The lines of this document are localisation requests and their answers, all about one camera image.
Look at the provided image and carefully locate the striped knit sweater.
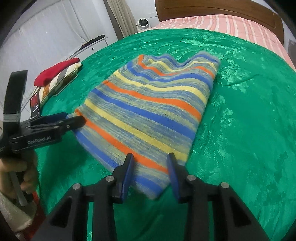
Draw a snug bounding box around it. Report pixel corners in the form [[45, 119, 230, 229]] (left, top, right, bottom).
[[73, 51, 220, 199]]

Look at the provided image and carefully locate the left hand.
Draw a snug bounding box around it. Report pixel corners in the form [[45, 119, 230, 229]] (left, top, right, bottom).
[[0, 152, 40, 200]]

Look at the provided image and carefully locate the smartphone with red screen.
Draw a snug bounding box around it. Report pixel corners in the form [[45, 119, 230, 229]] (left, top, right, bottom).
[[30, 92, 41, 118]]

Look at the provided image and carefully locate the striped folded garment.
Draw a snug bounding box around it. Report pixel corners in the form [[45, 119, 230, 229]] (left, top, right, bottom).
[[34, 62, 82, 106]]

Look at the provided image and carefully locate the red folded garment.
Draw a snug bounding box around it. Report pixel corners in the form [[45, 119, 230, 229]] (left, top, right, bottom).
[[34, 57, 80, 87]]

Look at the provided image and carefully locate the white side cabinet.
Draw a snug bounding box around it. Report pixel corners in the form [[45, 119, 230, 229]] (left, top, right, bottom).
[[1, 1, 117, 102]]

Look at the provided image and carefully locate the beige curtain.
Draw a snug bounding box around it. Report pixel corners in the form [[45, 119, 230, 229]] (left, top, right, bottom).
[[103, 0, 137, 40]]

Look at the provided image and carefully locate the small white fan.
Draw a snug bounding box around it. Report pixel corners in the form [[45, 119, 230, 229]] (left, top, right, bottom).
[[136, 18, 151, 33]]

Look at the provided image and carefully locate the brown wooden headboard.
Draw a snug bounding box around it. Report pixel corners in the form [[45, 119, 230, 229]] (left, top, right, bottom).
[[154, 0, 284, 44]]

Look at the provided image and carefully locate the pink striped bed sheet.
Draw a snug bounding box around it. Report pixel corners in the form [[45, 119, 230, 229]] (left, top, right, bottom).
[[154, 15, 295, 70]]

